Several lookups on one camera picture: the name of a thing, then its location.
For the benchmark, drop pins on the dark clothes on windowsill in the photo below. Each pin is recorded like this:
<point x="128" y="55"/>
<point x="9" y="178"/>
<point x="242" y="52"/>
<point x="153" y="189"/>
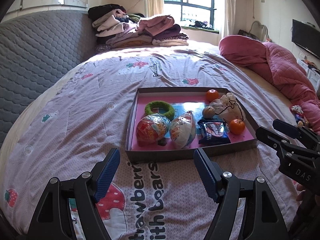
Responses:
<point x="201" y="24"/>

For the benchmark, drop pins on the black garment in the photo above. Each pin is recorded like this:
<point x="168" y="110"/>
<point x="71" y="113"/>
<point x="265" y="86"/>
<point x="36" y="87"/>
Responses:
<point x="102" y="11"/>

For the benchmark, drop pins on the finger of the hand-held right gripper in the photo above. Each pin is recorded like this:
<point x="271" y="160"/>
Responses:
<point x="286" y="127"/>
<point x="272" y="140"/>

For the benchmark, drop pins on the pink quilted comforter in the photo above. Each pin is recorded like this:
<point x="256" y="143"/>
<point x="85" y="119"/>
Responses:
<point x="280" y="60"/>

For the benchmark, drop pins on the white drawer unit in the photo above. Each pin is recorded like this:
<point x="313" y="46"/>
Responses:
<point x="312" y="73"/>

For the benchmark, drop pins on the lavender folded garment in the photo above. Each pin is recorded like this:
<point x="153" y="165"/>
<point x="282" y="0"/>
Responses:
<point x="130" y="41"/>

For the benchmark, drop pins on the beige bed sheet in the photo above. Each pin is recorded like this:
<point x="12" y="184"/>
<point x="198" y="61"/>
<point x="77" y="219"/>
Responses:
<point x="265" y="87"/>

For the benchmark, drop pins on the orange tangerine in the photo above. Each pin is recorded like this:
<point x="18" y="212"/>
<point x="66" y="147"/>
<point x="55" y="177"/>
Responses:
<point x="212" y="95"/>
<point x="236" y="126"/>

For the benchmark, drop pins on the person's right hand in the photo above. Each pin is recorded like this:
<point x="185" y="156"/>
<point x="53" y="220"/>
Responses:
<point x="300" y="192"/>

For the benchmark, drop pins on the cream folded garment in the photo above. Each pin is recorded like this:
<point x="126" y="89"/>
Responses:
<point x="173" y="43"/>

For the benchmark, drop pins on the grey quilted headboard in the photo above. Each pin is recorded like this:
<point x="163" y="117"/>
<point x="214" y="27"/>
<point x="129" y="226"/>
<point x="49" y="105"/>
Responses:
<point x="37" y="55"/>

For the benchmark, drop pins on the black television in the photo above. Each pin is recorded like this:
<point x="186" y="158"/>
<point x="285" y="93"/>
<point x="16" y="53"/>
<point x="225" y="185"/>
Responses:
<point x="305" y="37"/>

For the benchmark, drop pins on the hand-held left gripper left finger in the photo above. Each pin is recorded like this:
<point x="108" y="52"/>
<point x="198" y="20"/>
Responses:
<point x="107" y="175"/>

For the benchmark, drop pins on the pink folded garment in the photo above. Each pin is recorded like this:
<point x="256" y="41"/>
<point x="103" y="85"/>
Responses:
<point x="156" y="25"/>

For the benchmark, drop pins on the blue snack packet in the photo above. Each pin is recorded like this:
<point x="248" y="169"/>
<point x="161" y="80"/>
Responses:
<point x="212" y="132"/>

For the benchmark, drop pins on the leopard print garment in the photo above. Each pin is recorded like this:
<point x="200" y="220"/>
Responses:
<point x="178" y="37"/>

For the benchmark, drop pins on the cream mesh pouch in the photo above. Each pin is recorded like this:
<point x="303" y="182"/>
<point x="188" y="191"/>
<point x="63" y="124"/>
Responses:
<point x="225" y="105"/>

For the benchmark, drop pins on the white egg-shaped toy pack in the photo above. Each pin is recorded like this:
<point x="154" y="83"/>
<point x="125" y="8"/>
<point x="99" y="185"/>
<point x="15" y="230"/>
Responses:
<point x="182" y="132"/>

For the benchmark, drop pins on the red egg-shaped toy pack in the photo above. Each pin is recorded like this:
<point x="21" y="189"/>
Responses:
<point x="150" y="130"/>

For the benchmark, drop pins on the grey cardboard box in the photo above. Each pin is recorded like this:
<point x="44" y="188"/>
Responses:
<point x="162" y="156"/>

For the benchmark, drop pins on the dark purple folded garment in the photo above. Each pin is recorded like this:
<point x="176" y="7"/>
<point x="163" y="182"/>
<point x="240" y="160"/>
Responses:
<point x="170" y="32"/>

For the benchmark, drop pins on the beige garment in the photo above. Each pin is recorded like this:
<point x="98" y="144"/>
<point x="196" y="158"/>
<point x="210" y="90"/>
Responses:
<point x="107" y="23"/>

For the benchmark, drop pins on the window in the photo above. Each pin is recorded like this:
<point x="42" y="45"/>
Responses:
<point x="195" y="0"/>

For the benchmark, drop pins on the green windowsill cloth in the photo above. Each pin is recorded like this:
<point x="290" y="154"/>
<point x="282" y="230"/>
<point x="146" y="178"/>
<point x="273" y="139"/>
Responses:
<point x="215" y="30"/>

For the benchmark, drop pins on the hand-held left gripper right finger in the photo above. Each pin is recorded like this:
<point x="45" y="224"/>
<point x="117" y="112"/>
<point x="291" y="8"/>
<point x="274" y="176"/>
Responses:
<point x="205" y="175"/>

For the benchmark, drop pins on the dark bag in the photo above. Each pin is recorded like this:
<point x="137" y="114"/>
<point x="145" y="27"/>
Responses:
<point x="246" y="33"/>

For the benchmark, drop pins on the strawberry bear printed blanket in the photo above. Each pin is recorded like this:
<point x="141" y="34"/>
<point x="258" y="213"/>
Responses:
<point x="87" y="92"/>

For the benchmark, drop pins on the dark dotted fabric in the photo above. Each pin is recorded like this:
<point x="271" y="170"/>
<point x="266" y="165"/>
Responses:
<point x="102" y="48"/>

